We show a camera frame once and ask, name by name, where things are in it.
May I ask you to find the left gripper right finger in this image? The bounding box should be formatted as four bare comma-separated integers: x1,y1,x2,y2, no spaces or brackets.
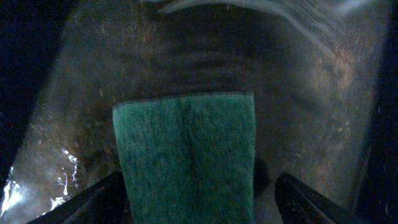
274,172,358,224

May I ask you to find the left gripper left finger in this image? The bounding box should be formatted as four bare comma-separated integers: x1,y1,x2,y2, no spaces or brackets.
28,172,128,224

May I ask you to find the green yellow sponge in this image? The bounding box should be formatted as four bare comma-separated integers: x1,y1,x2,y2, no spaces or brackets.
113,92,256,223

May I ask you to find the black rectangular tray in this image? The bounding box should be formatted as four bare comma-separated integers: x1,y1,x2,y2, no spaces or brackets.
1,1,392,223

